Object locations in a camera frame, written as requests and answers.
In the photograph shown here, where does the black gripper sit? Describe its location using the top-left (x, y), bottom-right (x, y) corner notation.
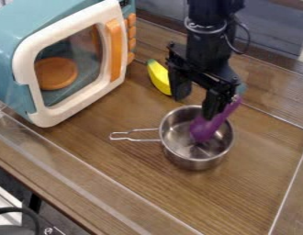
top-left (167, 42), bottom-right (245, 120)

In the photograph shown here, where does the purple toy eggplant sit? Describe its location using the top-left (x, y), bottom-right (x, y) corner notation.
top-left (189, 95), bottom-right (241, 142)

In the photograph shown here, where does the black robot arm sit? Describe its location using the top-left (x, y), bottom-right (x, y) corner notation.
top-left (167, 0), bottom-right (249, 120)

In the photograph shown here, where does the yellow toy banana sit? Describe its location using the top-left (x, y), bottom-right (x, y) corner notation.
top-left (147, 59), bottom-right (172, 95)

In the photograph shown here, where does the blue toy microwave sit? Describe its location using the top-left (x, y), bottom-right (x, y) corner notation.
top-left (0, 0), bottom-right (136, 128)

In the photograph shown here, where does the orange microwave turntable plate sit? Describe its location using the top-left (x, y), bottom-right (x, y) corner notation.
top-left (35, 57), bottom-right (79, 90)

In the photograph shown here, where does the silver pot with handle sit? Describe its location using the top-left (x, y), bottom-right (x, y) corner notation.
top-left (109, 106), bottom-right (235, 171)

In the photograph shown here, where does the black cable at corner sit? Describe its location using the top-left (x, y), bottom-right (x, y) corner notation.
top-left (0, 207), bottom-right (40, 235)

